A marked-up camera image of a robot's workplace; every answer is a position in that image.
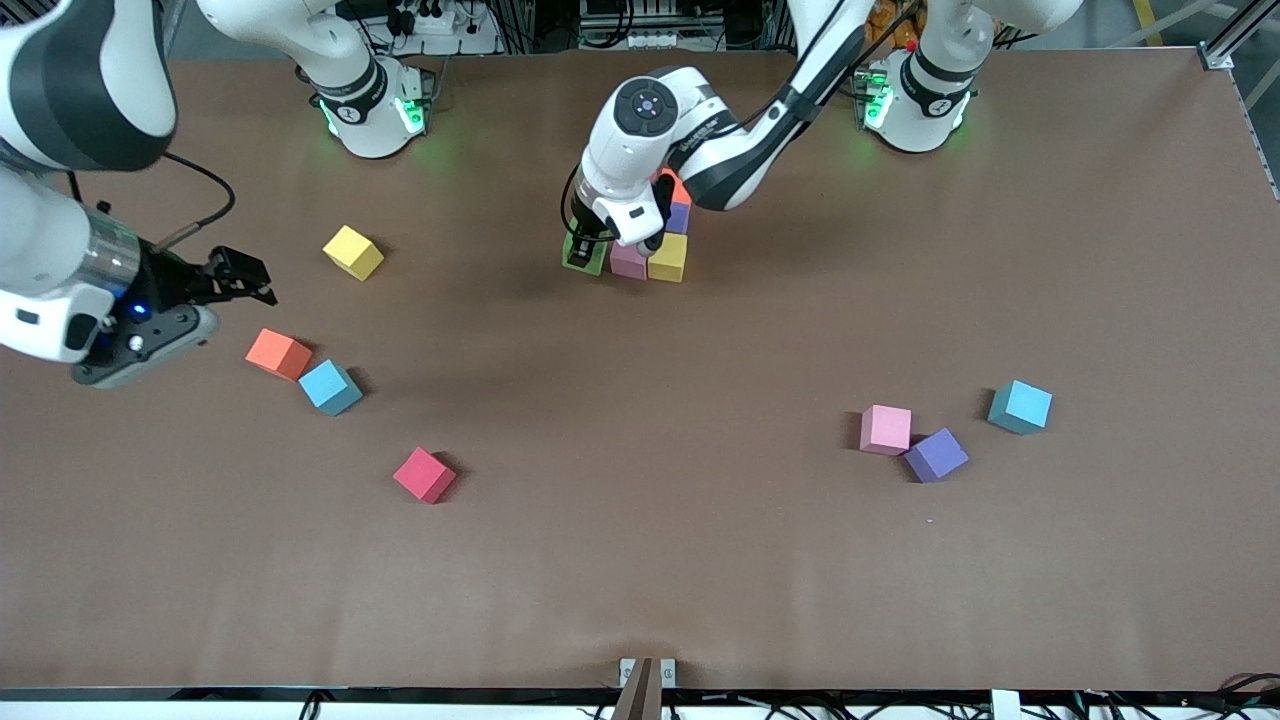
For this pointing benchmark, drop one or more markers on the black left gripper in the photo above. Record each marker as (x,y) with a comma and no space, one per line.
(584,237)

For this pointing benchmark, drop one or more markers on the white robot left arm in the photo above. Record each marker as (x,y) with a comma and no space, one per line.
(650,110)

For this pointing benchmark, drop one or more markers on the red foam cube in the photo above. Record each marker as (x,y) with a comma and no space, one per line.
(425,475)

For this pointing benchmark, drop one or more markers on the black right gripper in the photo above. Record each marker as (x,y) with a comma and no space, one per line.
(166,278)

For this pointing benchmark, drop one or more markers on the yellow foam cube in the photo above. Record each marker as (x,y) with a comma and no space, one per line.
(668,258)
(353,252)

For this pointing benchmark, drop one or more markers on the small metal bracket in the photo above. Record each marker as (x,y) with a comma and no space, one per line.
(627,668)

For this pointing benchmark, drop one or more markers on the aluminium frame profile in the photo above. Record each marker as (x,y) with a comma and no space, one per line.
(1237,33)

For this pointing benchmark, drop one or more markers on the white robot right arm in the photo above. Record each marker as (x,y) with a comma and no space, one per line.
(80,90)

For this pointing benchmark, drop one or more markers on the pink foam cube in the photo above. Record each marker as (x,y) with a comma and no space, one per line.
(628,265)
(886,430)

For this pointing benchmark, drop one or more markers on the green foam cube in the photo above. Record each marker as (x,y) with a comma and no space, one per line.
(600,266)

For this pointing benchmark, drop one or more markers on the purple foam cube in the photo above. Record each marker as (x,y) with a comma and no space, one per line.
(938,457)
(681,218)

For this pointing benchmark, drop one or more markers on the teal foam cube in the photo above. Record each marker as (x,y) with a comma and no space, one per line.
(1020,407)
(330,387)

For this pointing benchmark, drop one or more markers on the orange foam cube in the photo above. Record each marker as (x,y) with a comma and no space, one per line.
(681,190)
(279,354)

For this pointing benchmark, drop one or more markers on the white tag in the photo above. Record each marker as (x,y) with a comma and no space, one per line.
(1005,705)

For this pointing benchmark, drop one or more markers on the bag of orange items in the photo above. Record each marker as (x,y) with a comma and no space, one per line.
(895,25)

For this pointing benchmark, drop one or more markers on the brown paper table cover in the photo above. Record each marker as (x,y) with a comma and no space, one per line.
(640,560)

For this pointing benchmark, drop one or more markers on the white power strip with plugs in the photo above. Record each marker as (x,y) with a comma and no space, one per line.
(470,40)

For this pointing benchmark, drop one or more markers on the slim white power strip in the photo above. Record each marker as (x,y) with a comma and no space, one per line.
(640,40)

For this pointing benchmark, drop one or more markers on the brown wooden stick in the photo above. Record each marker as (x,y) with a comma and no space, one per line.
(640,700)

